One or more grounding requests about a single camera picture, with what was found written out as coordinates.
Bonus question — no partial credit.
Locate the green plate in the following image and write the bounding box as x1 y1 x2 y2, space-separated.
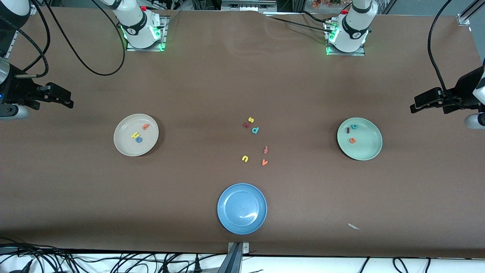
337 117 383 161

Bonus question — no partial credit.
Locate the beige brown plate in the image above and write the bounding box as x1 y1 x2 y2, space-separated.
113 113 160 157

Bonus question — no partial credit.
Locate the brown paper table cover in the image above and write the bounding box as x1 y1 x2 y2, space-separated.
0 7 485 259

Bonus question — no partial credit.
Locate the grey metal equipment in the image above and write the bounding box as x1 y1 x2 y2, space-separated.
221 0 277 11

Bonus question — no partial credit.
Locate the blue plate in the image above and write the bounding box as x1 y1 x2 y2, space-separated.
217 183 268 235

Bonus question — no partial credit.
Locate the aluminium frame profile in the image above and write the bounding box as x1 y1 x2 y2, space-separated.
457 0 485 26
5 32 19 57

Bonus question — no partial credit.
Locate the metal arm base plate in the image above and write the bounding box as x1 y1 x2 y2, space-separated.
326 45 366 57
126 15 169 52

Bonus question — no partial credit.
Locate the black table cable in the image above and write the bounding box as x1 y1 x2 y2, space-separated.
296 11 341 24
270 16 332 33

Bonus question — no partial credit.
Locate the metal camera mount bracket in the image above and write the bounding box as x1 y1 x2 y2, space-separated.
227 242 250 273

